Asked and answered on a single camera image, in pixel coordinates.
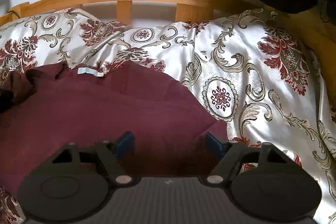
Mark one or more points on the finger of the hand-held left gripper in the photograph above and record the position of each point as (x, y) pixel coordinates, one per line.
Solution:
(5, 102)

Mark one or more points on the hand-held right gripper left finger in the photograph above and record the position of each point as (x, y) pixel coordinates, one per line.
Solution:
(126, 144)

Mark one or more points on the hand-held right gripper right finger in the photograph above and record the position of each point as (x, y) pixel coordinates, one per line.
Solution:
(214, 144)

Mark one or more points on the maroon long-sleeve shirt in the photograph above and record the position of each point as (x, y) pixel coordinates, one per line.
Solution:
(105, 108)

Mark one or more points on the white floral satin bedspread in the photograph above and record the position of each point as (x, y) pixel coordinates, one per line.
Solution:
(236, 56)

